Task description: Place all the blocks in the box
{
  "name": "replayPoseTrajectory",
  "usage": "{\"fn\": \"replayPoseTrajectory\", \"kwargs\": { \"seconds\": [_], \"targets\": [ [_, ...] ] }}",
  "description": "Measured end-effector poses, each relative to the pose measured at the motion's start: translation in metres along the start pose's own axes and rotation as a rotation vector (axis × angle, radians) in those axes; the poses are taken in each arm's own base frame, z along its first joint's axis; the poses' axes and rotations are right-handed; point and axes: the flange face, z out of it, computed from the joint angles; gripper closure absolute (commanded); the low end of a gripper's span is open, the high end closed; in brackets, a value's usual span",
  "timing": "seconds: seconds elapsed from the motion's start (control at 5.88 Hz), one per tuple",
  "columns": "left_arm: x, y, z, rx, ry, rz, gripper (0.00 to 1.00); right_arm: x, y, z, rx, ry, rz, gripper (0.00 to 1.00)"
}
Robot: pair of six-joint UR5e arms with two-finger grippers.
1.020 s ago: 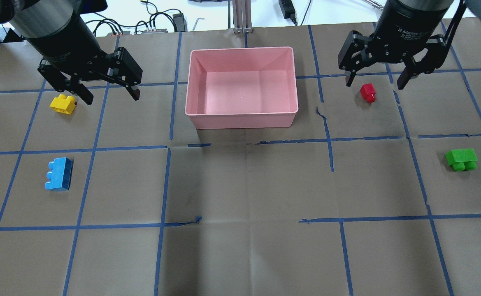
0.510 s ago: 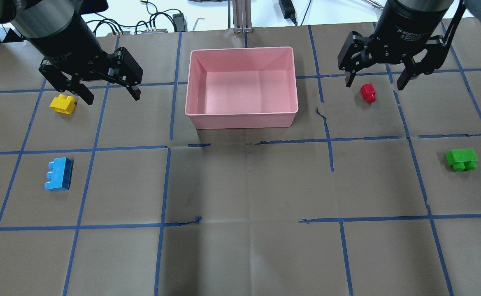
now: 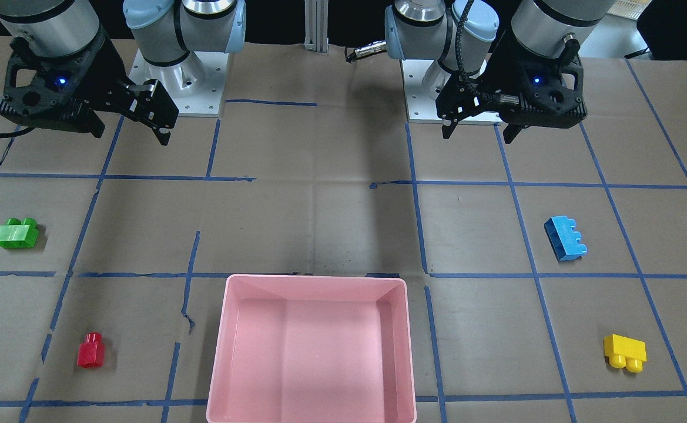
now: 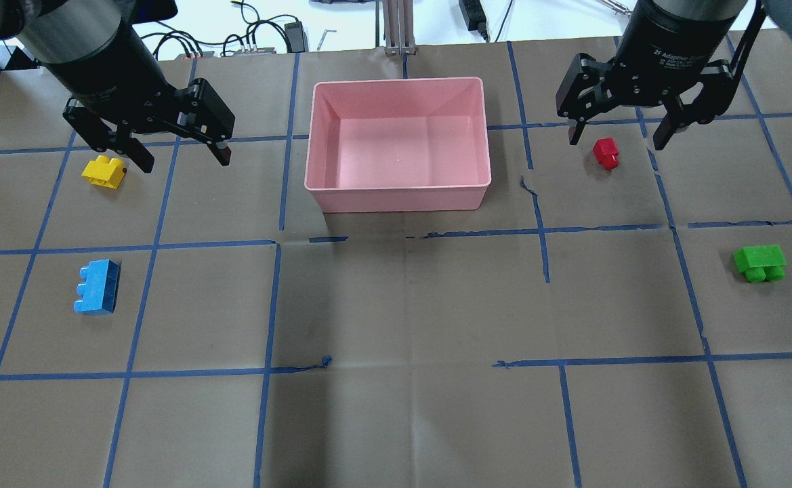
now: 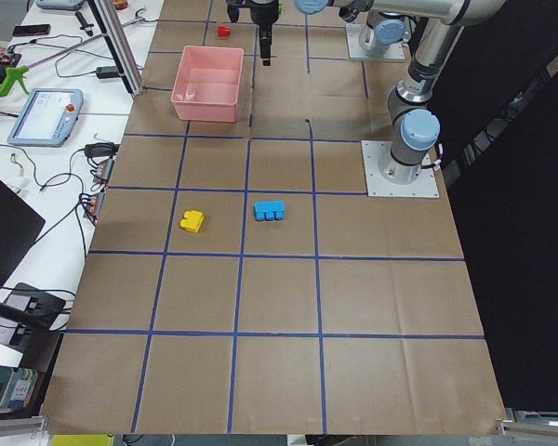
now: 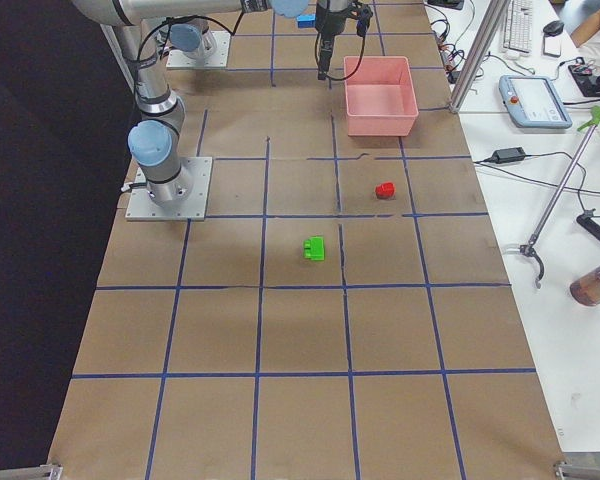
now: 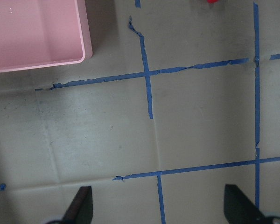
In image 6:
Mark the blue toy block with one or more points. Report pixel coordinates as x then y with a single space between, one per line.
306 21

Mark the red toy block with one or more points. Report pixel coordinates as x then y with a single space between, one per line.
385 190

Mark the green toy block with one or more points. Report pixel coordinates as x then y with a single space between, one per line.
314 248

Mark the person forearm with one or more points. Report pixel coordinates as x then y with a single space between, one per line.
586 30

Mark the pink plastic box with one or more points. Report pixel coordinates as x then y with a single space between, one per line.
380 96

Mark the white keyboard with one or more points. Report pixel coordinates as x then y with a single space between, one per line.
516 29

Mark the black power adapter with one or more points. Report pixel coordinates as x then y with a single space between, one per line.
509 155

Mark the robot teach pendant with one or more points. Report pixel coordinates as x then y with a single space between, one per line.
533 102

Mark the black computer mouse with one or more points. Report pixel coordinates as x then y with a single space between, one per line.
553 28

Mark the long reach grabber tool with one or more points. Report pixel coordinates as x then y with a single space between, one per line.
528 248

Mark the brown translucent bottle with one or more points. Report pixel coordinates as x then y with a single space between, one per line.
586 290

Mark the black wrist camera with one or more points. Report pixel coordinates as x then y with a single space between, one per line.
363 17

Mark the aluminium frame post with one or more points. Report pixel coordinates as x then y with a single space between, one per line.
487 30

